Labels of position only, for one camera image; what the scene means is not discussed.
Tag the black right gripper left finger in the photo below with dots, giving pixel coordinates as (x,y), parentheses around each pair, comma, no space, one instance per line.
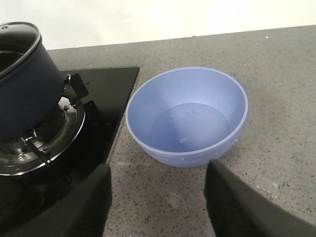
(82,213)

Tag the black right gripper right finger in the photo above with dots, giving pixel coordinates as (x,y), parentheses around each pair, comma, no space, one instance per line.
(236,210)

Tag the light blue plastic bowl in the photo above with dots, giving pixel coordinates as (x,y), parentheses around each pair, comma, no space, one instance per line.
(187,117)

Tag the dark blue cooking pot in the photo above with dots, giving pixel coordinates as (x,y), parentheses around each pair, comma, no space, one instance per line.
(30,83)

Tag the right black pot support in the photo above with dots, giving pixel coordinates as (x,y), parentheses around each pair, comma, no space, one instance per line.
(71,106)

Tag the black glass gas stove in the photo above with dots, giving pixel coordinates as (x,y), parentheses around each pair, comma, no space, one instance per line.
(24,197)

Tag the right black gas burner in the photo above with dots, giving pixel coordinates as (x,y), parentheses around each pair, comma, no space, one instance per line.
(45,131)

